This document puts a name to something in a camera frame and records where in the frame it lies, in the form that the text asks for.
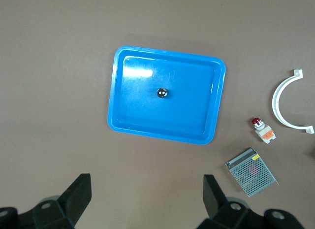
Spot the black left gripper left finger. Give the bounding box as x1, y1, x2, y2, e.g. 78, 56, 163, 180
17, 173, 93, 229

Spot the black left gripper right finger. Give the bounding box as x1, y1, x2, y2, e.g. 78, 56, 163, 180
198, 174, 265, 229

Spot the metal mesh power supply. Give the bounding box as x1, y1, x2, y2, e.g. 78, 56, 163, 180
224, 147, 280, 197

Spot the red push button orange block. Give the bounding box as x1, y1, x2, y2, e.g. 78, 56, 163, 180
251, 117, 277, 144

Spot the blue plastic tray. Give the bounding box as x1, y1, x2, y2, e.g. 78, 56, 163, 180
107, 44, 226, 146

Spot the large white pipe clamp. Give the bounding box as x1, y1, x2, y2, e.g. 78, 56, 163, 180
272, 68, 315, 135

